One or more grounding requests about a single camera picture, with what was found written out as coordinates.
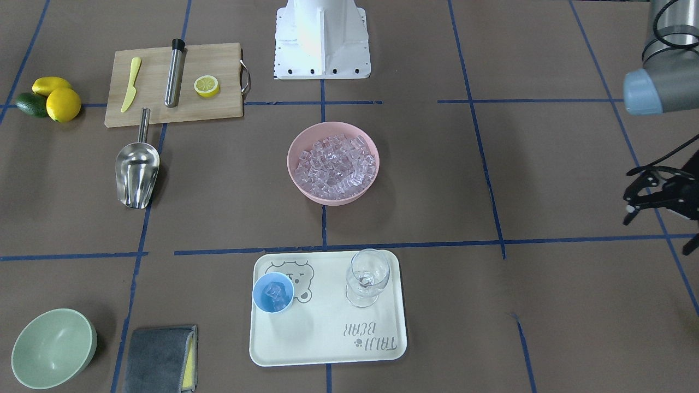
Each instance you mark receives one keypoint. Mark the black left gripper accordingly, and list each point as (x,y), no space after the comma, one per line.
(677,195)

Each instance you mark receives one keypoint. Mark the pink bowl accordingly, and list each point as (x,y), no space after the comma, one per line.
(320,131)

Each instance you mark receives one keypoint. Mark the stainless steel ice scoop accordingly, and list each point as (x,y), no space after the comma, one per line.
(136,168)

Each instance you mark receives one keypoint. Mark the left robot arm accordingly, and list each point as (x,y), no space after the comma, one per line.
(666,82)

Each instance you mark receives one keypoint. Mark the pile of clear ice cubes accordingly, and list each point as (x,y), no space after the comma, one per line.
(336,167)

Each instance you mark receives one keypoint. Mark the ice cubes in blue cup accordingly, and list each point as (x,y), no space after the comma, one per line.
(275,297)

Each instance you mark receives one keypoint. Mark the light blue plastic cup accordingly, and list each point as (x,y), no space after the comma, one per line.
(263,281)

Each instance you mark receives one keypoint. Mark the clear wine glass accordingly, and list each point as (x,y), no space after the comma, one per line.
(367,277)

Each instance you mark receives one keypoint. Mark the cream bear tray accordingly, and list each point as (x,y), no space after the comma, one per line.
(321,325)

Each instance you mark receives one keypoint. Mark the wooden cutting board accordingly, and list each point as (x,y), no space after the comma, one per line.
(221,60)

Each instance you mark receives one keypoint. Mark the lemon half slice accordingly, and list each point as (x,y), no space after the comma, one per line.
(207,86)

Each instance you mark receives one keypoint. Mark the grey folded cloth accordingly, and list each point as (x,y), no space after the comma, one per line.
(162,359)

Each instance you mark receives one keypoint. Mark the yellow plastic knife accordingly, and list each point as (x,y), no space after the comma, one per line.
(131,90)

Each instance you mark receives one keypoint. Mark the whole yellow lemon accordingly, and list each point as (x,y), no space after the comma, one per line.
(63,105)

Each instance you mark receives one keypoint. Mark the green ceramic bowl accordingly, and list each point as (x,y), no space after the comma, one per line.
(53,348)

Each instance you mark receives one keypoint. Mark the green lime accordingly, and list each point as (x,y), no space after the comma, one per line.
(32,104)

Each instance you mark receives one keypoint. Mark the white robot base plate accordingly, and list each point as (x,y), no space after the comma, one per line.
(321,40)

